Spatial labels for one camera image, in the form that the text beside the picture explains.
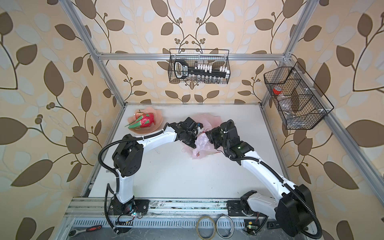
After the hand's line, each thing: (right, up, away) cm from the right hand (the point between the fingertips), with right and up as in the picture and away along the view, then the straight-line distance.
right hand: (204, 132), depth 78 cm
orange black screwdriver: (-56, -24, +9) cm, 61 cm away
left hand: (-1, -8, +11) cm, 14 cm away
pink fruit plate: (-33, +8, +31) cm, 46 cm away
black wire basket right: (+49, +15, -3) cm, 51 cm away
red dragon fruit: (-39, +6, +22) cm, 45 cm away
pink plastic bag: (0, -7, -4) cm, 8 cm away
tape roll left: (-4, -44, -9) cm, 45 cm away
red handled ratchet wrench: (-61, -45, -10) cm, 76 cm away
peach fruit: (-46, +11, +28) cm, 54 cm away
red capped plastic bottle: (+41, +22, +3) cm, 46 cm away
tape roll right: (+5, -41, -12) cm, 43 cm away
